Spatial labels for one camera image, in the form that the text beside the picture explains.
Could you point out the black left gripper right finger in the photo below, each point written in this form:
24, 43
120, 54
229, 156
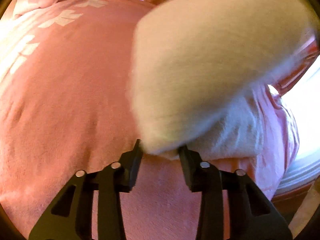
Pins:
232, 206

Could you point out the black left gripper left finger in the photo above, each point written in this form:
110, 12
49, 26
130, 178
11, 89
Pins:
69, 215

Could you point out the cream fluffy garment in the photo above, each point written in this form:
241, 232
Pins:
198, 66

